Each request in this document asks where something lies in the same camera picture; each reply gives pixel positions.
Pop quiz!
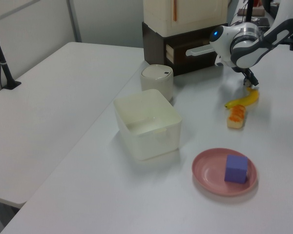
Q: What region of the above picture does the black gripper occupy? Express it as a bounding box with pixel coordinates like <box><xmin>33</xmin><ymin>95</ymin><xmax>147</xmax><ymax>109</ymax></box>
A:
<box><xmin>231</xmin><ymin>65</ymin><xmax>260</xmax><ymax>87</ymax></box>

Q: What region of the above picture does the yellow toy banana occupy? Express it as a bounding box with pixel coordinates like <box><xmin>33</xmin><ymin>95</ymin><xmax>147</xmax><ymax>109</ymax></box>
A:
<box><xmin>224</xmin><ymin>87</ymin><xmax>260</xmax><ymax>109</ymax></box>

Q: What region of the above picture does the toy shrimp sushi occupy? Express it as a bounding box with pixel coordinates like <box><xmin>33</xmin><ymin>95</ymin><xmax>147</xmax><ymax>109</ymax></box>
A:
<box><xmin>226</xmin><ymin>104</ymin><xmax>247</xmax><ymax>129</ymax></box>

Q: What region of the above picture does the brown cardboard box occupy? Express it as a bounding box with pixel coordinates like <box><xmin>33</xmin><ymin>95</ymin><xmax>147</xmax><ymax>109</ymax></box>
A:
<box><xmin>237</xmin><ymin>6</ymin><xmax>265</xmax><ymax>17</ymax></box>

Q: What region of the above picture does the black upright stand pole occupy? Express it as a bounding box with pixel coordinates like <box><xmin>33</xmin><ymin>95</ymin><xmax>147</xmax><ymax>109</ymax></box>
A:
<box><xmin>244</xmin><ymin>0</ymin><xmax>255</xmax><ymax>23</ymax></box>

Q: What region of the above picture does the small cream lidded trash can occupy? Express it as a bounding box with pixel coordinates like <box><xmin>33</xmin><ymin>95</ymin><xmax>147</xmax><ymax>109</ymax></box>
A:
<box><xmin>140</xmin><ymin>64</ymin><xmax>174</xmax><ymax>102</ymax></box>

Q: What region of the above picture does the purple cube block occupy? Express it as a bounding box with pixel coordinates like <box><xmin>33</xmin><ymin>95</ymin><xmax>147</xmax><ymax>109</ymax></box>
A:
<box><xmin>224</xmin><ymin>154</ymin><xmax>249</xmax><ymax>184</ymax></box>

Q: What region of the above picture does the dark brown wooden cabinet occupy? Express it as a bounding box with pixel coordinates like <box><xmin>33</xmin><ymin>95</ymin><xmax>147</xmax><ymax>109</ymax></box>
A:
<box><xmin>141</xmin><ymin>21</ymin><xmax>229</xmax><ymax>77</ymax></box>

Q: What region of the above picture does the pink plastic plate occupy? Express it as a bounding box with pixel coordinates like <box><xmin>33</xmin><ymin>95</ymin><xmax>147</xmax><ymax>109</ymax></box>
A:
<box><xmin>191</xmin><ymin>147</ymin><xmax>258</xmax><ymax>197</ymax></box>

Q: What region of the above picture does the cream plastic storage box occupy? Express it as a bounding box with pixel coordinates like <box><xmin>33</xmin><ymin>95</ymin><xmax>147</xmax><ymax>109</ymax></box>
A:
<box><xmin>143</xmin><ymin>0</ymin><xmax>229</xmax><ymax>38</ymax></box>

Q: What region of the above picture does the white open plastic bin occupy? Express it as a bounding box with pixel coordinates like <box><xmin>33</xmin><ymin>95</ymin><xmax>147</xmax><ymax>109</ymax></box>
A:
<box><xmin>113</xmin><ymin>89</ymin><xmax>182</xmax><ymax>162</ymax></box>

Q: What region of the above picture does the black flat base plate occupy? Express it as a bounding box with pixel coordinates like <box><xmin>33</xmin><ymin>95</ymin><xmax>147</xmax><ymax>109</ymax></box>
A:
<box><xmin>230</xmin><ymin>16</ymin><xmax>271</xmax><ymax>27</ymax></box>

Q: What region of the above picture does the brown drawer with white handle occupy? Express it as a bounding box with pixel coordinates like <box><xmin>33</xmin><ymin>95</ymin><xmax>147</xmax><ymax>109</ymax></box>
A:
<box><xmin>165</xmin><ymin>34</ymin><xmax>220</xmax><ymax>66</ymax></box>

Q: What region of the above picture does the black camera stand pole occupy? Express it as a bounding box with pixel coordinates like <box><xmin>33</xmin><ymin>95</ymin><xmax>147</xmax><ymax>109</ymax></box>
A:
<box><xmin>0</xmin><ymin>18</ymin><xmax>22</xmax><ymax>91</ymax></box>

